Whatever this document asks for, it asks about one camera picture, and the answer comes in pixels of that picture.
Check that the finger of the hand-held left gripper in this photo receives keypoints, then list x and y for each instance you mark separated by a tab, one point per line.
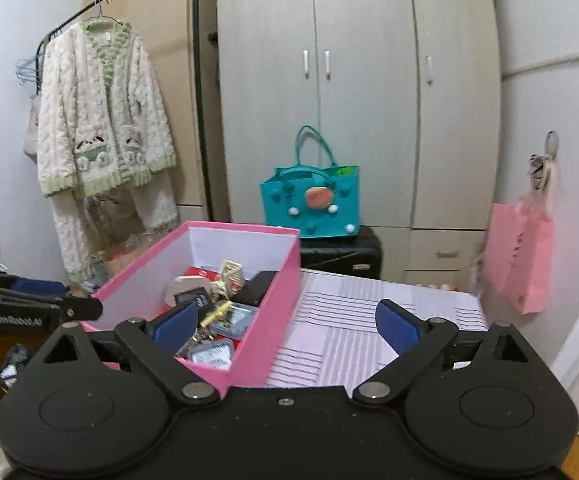
82	309
39	287

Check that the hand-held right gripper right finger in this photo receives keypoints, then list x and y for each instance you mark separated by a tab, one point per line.
397	325

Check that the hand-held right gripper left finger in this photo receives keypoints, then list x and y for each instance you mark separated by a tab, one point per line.
177	327

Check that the black phone battery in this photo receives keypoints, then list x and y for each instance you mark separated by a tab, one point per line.
192	296

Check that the black gold battery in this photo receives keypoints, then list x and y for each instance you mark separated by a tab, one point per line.
217	312

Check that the silver pink compact case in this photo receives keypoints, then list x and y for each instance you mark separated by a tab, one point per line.
182	282

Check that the cream hair claw clip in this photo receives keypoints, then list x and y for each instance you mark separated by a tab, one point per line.
232	272

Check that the pink cardboard box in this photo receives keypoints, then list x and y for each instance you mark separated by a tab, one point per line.
259	340

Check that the black power bank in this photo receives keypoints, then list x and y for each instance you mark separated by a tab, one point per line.
257	287

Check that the striped tablecloth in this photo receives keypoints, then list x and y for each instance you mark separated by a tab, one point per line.
344	310

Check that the small red box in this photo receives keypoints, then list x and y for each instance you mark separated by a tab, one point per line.
204	274

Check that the brown cardboard box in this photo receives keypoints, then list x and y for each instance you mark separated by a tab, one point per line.
124	262

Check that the black suitcase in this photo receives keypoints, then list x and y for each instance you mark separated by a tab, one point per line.
339	255

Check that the clear plastic bag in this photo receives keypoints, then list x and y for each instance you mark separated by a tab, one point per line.
479	272

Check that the pink shopping bag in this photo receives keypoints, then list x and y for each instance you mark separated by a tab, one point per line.
519	260

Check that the teal felt tote bag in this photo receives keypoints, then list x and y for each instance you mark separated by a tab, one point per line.
289	220

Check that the canvas tote bag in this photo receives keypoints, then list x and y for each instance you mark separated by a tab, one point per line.
30	130

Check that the cream knitted cardigan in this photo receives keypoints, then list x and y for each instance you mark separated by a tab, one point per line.
94	110

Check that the blue clothes hangers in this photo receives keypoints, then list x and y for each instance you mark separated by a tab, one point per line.
28	71

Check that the black clothes rack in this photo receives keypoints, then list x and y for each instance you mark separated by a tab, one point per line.
201	110

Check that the beige wardrobe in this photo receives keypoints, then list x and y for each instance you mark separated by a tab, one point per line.
364	85

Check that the light wood cabinet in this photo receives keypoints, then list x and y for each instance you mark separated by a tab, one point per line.
169	35

